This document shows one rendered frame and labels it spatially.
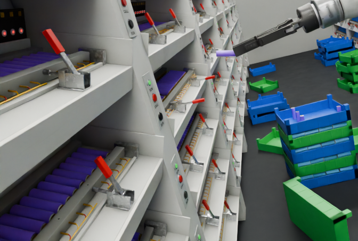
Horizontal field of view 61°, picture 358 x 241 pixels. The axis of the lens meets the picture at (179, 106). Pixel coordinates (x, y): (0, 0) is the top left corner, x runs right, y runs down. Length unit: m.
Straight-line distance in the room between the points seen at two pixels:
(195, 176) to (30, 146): 0.65
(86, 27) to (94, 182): 0.28
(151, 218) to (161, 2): 0.85
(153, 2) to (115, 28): 0.71
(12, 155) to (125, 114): 0.33
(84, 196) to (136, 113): 0.20
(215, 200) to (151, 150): 0.57
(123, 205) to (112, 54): 0.28
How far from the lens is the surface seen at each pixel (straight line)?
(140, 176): 0.59
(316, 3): 0.92
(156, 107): 0.65
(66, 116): 0.40
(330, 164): 1.72
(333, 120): 1.63
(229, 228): 1.35
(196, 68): 1.28
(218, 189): 1.22
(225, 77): 2.00
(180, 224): 0.73
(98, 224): 0.49
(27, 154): 0.35
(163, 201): 0.70
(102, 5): 0.60
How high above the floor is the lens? 1.00
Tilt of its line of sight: 16 degrees down
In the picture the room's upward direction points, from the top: 17 degrees counter-clockwise
